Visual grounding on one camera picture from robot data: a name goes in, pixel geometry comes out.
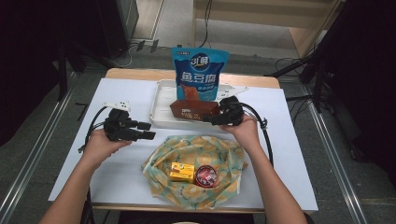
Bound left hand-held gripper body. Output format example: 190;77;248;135
102;100;132;143

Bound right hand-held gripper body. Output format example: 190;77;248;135
218;87;249;127

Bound brown carton box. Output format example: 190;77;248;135
169;99;222;121

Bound white plastic tray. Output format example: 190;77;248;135
148;78;237;130

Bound blue snack pouch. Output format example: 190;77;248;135
171;46;231;103

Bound green yellow floral cloth bag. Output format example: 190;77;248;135
140;133;249;210

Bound yellow small box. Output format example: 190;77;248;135
169;161;196;184

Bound red round tin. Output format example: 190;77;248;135
194;164;219;189

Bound person's right hand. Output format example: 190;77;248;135
219;114;261;151

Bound person's left hand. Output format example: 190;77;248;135
82;129;134;171

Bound white table mat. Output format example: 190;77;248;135
48;77;319;213

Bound black metal stand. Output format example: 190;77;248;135
57;43;68;102

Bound person's dark clothing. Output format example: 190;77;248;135
120;211;256;224

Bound black tripod stand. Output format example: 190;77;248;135
264;0;332;113

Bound light wooden platform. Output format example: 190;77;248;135
191;0;347;59

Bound dark cabinet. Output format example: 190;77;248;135
96;0;140;59

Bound black curtain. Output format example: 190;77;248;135
0;0;64;147
326;0;396;188

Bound left hand-held gripper black cable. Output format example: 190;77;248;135
78;105;110;153

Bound hand-held gripper black cable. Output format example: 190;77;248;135
78;105;110;153
241;102;275;167

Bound right hand-held gripper black cable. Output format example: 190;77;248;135
241;102;275;167

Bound white floor cable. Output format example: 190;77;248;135
116;43;139;69

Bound black floor cables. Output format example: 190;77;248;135
275;55;312;77

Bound black hanging cable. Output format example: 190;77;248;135
199;0;213;49

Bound metal floor rail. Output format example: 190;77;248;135
0;71;78;224
303;87;370;224

